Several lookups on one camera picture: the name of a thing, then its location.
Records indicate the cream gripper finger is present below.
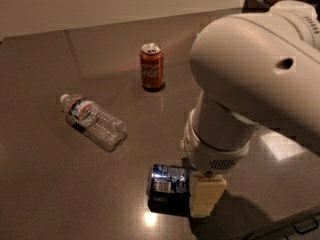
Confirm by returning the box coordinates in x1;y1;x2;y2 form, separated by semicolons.
189;172;227;218

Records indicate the black box on counter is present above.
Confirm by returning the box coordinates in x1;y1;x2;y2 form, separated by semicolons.
242;0;271;13

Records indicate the clear plastic water bottle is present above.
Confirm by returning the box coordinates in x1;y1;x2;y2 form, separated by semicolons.
60;94;127;152

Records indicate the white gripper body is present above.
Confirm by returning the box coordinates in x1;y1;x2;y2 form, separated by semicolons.
181;110;250;175

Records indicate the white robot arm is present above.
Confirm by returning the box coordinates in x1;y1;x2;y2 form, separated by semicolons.
182;0;320;218

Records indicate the black drawer handle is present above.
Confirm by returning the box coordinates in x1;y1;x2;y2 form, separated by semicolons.
293;217;319;235

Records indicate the red coca-cola can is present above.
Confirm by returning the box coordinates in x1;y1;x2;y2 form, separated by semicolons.
140;43;164;91

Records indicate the blue pepsi can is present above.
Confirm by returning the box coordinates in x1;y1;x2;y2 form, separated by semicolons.
147;164;190;216

